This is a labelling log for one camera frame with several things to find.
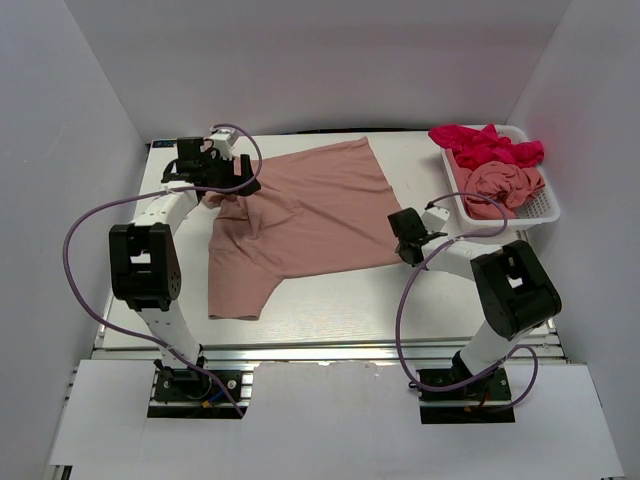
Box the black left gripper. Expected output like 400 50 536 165
200 149 261 197

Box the dusty pink t shirt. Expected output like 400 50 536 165
203 138 400 319

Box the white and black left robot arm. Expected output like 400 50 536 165
109 125 261 399

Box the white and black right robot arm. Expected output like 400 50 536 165
388 208 562 399

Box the black xdof label sticker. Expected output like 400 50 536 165
151 139 177 149

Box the magenta t shirt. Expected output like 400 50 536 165
428 124 545 170

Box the coral pink t shirt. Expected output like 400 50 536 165
457 161 545 220

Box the white perforated plastic basket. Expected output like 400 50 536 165
453 125 560 231

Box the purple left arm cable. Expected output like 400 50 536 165
62 122 264 419

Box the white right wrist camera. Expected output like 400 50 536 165
421 204 451 233

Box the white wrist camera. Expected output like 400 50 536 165
208 127 239 161
421 204 451 233

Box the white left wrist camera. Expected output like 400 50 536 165
208 127 239 161

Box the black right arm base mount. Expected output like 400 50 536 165
408 368 515 425

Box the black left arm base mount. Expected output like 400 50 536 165
147 369 241 420

